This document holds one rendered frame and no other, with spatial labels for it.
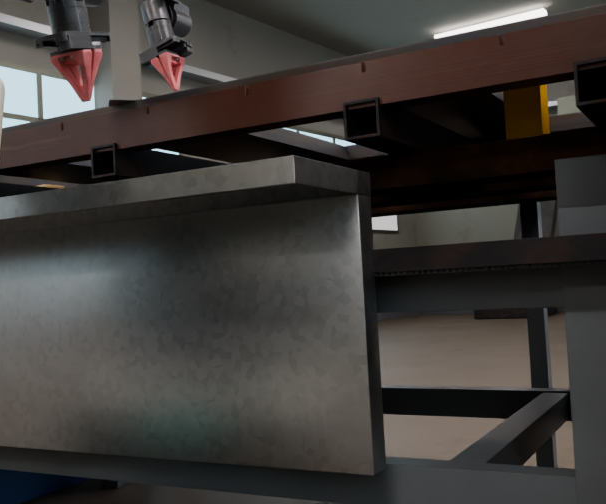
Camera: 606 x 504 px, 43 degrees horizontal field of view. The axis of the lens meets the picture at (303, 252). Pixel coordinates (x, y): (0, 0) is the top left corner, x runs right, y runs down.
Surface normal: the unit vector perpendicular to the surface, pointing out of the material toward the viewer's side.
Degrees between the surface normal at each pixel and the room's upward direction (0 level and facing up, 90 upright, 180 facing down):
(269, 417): 90
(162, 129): 90
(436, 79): 90
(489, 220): 90
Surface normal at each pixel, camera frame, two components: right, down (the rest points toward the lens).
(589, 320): -0.48, 0.00
